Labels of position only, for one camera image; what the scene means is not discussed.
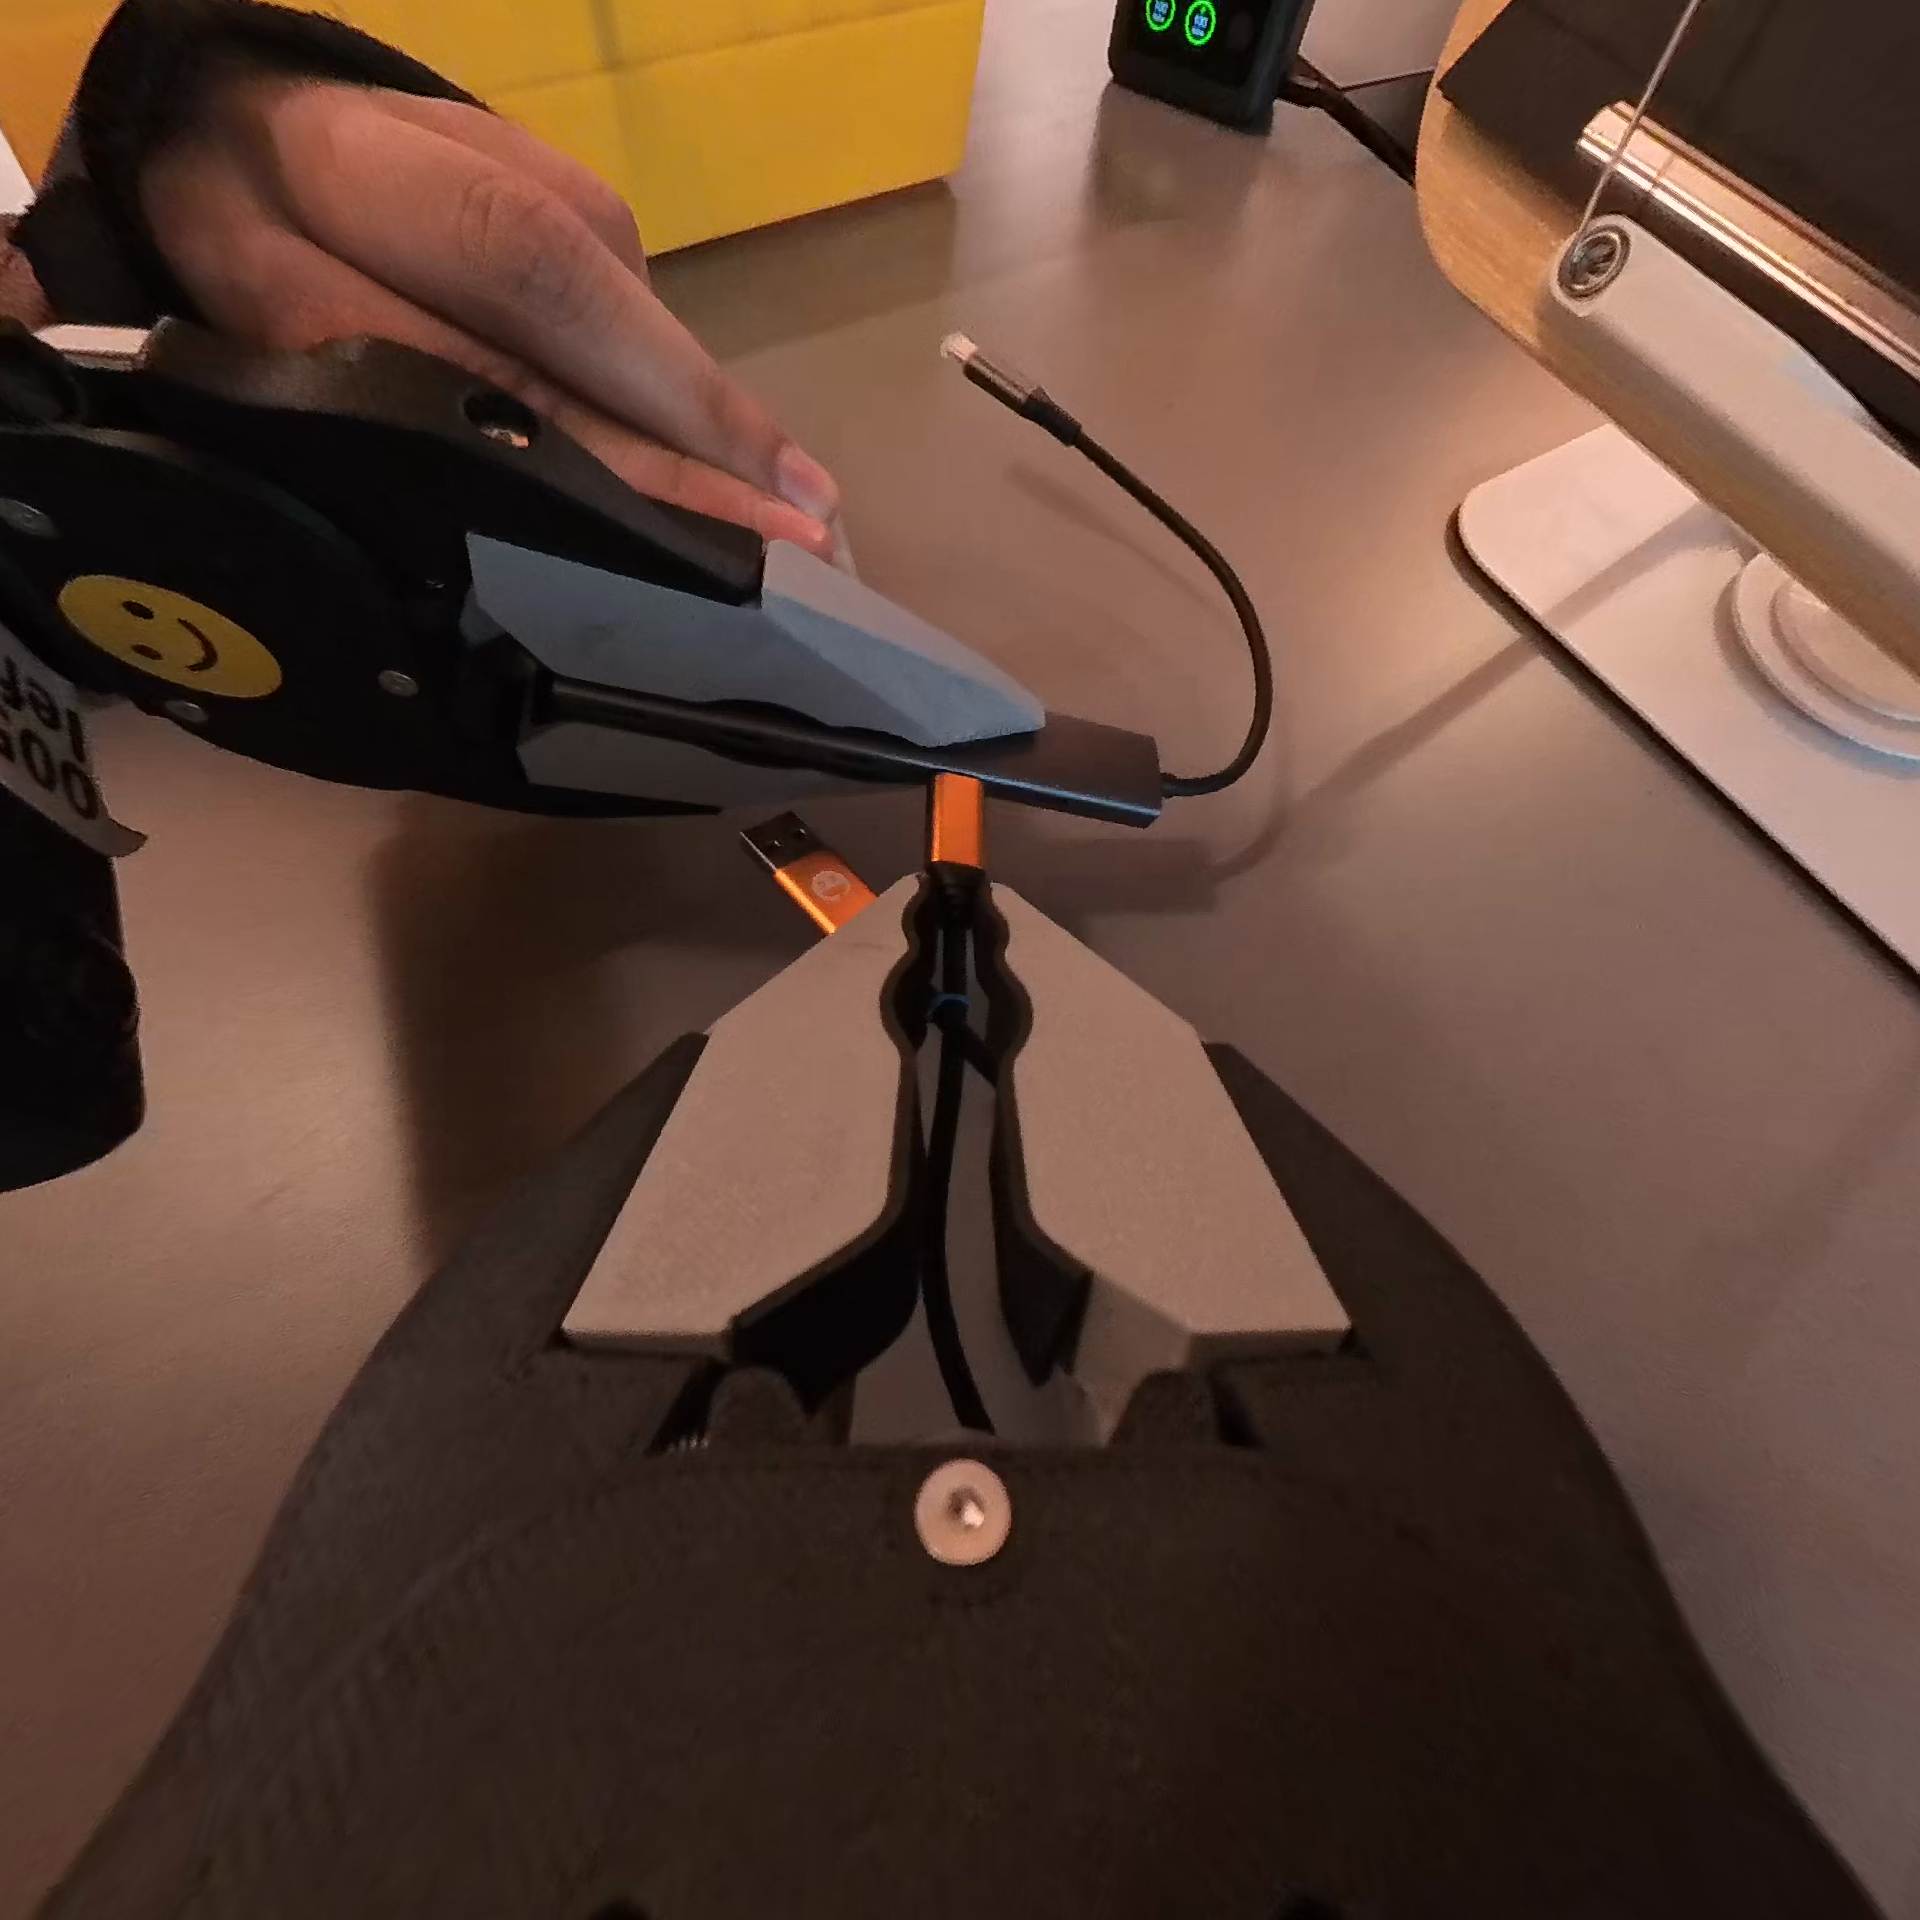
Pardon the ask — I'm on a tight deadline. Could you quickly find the small display with green circles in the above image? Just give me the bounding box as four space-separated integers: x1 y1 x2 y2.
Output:
1107 0 1320 133

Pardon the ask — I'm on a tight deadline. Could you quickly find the person's left hand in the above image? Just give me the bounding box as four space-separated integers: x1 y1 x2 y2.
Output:
139 90 857 579

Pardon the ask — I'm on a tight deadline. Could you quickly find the thin metal rod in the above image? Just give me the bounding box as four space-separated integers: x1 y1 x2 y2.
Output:
1587 0 1709 250

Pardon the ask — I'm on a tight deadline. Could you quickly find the grey usb hub with cable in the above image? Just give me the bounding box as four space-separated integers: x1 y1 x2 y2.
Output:
533 333 1274 831

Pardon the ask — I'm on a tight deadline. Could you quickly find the yellow plastic bin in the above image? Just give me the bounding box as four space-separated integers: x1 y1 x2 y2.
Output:
0 0 987 255

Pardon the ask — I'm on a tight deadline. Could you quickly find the white stand base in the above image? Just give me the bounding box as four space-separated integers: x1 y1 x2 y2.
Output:
1455 424 1920 973

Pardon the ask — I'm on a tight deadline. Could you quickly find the black cable with orange plugs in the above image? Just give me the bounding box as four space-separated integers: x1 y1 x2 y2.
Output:
743 771 1037 1433

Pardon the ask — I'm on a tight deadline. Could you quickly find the black display power cable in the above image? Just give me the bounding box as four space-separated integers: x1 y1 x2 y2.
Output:
1290 60 1419 183

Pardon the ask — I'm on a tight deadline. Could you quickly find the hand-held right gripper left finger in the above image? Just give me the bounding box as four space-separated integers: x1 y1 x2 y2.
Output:
558 874 924 1374

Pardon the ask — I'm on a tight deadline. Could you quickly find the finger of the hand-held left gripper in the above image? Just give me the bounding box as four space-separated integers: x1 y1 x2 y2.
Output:
466 533 1050 750
517 705 935 817

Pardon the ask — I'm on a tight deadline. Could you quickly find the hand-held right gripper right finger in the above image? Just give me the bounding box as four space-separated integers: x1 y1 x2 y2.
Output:
980 879 1355 1426

